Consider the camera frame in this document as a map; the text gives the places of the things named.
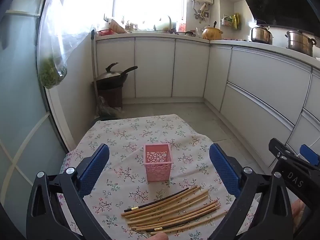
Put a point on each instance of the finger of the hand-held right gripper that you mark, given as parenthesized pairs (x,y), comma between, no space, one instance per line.
(278,148)
(311,156)

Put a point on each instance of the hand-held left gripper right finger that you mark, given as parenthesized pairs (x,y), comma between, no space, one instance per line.
(225,170)

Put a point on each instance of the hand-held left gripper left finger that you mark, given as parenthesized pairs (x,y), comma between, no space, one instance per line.
(93,170)

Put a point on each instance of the bunch of wooden chopsticks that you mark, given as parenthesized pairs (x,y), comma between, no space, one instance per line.
(175,205)

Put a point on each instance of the pink perforated utensil basket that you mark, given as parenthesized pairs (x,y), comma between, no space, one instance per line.
(158,172)

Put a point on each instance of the person's right hand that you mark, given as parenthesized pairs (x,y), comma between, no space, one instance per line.
(298,216)

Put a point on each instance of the person's left hand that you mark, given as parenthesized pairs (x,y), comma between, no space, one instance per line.
(160,237)

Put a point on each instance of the floral tablecloth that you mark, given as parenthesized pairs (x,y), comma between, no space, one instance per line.
(130,135)

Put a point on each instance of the white drawer base cabinet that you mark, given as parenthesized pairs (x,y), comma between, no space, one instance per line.
(262,80)

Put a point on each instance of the dark brown stand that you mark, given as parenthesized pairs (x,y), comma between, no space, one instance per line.
(111,98)

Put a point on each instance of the black wok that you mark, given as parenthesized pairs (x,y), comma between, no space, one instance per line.
(110,83)

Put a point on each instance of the dark wok lid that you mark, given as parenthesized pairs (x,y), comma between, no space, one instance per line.
(110,75)

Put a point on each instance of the clear plastic bag of greens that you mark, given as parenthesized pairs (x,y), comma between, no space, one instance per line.
(50,75)

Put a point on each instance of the large steel stock pot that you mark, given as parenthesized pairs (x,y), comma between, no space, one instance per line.
(300,45)

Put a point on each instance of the grey metal pole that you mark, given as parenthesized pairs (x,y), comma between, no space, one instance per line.
(94,60)

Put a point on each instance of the small steel pot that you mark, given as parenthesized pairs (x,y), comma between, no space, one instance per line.
(261,36)

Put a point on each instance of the glass sliding door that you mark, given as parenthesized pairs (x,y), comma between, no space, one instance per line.
(22,80)

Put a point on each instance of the white sink base cabinet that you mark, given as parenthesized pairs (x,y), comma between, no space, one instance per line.
(155,67)

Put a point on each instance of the golden clay pot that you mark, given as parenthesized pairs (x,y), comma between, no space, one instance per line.
(211,33)

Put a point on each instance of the red plastic basket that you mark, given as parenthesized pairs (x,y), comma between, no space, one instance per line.
(106,32)

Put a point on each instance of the small lidded pot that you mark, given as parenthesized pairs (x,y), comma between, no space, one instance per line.
(190,33)

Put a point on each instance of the wicker basket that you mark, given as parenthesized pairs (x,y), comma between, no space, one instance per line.
(117,27)

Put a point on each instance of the group of condiment bottles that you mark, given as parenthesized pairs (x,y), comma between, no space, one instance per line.
(131,27)

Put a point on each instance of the white kitchen countertop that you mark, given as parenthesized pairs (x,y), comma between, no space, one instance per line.
(155,34)

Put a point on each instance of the black range hood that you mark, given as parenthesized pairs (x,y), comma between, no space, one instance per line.
(282,0)

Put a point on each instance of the red jar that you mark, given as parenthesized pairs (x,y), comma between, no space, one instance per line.
(182,26)

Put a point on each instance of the chrome faucet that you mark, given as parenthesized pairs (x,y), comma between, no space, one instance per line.
(170,22)

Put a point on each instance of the water heater pipes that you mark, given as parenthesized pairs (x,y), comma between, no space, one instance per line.
(201,11)

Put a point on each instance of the pale green bowl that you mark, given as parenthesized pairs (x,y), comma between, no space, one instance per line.
(161,23)

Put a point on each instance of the kitchen window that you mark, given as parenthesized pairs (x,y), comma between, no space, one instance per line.
(150,0)

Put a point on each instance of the wall rack with packets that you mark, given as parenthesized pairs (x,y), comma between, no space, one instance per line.
(228,21)

